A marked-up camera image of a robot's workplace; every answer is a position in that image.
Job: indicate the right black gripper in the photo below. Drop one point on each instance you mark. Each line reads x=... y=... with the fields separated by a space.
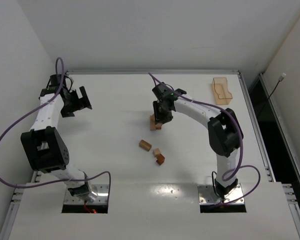
x=161 y=114

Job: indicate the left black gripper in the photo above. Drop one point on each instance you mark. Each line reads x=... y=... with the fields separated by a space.
x=73 y=103

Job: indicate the long light wood block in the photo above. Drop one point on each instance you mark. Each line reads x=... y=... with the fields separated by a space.
x=152 y=125

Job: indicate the long dark wood block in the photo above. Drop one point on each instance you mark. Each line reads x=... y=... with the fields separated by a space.
x=158 y=126

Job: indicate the transparent orange plastic tray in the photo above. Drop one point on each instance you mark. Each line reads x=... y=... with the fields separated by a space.
x=220 y=91

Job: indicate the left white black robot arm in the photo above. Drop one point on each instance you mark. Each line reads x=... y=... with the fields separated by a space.
x=44 y=146

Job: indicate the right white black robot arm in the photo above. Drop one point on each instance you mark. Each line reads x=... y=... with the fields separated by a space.
x=224 y=132

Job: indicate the small light cube right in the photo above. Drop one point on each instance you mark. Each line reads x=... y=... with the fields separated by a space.
x=156 y=152

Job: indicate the small dark wood cube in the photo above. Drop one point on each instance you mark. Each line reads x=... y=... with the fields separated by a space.
x=160 y=159

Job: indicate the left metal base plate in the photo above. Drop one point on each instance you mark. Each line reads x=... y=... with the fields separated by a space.
x=98 y=196

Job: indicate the metal base plate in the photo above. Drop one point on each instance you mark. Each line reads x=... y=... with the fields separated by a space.
x=207 y=197
x=98 y=196

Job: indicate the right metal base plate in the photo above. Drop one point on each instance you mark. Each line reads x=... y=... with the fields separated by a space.
x=207 y=197

